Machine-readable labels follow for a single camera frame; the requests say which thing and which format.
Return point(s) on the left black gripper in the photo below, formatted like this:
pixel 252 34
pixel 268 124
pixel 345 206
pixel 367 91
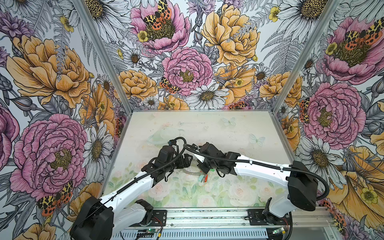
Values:
pixel 180 161

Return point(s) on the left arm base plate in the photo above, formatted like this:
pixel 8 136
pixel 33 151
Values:
pixel 155 218

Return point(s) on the perforated metal cable tray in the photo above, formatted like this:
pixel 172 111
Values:
pixel 196 234

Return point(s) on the green circuit board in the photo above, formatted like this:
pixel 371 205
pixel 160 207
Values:
pixel 152 231

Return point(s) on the aluminium front rail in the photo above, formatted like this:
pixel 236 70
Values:
pixel 211 218

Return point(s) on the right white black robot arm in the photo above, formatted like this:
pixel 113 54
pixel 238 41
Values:
pixel 299 185

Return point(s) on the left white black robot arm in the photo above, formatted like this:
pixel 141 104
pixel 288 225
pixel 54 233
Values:
pixel 100 219

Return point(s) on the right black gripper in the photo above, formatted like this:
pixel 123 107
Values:
pixel 205 161

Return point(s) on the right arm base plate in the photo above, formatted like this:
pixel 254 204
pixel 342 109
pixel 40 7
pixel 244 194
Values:
pixel 256 217

